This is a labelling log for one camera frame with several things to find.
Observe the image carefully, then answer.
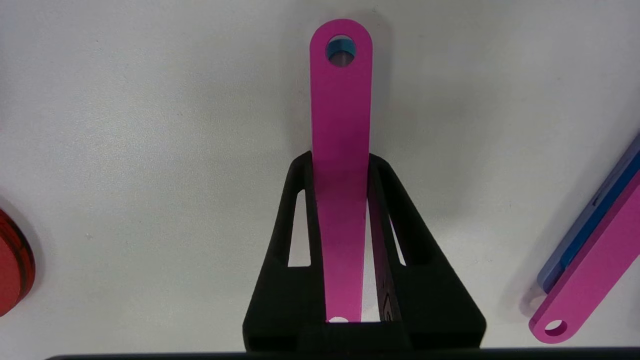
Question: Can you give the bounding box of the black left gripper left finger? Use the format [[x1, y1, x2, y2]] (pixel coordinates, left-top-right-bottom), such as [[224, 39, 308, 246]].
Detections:
[[243, 150, 331, 351]]

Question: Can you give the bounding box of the red curved piece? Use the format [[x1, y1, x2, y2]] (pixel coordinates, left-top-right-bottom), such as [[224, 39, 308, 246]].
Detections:
[[0, 207, 37, 318]]

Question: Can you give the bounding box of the pink bar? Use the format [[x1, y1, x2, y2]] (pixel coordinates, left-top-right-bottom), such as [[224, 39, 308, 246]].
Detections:
[[309, 19, 374, 323], [529, 132, 640, 346]]

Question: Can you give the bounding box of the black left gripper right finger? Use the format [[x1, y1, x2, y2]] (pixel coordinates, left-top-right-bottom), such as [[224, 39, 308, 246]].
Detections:
[[367, 152, 487, 351]]

